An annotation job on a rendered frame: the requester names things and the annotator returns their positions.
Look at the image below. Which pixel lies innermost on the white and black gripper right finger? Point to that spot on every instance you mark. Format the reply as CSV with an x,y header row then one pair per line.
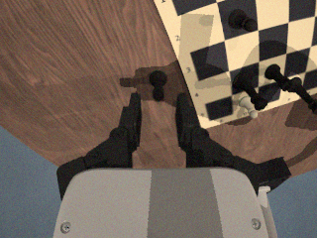
x,y
201,150

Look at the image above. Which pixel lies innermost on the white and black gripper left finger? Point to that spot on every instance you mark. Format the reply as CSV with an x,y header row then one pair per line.
x,y
117,149

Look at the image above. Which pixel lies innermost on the cream chessboard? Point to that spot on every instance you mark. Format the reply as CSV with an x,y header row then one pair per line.
x,y
211,53

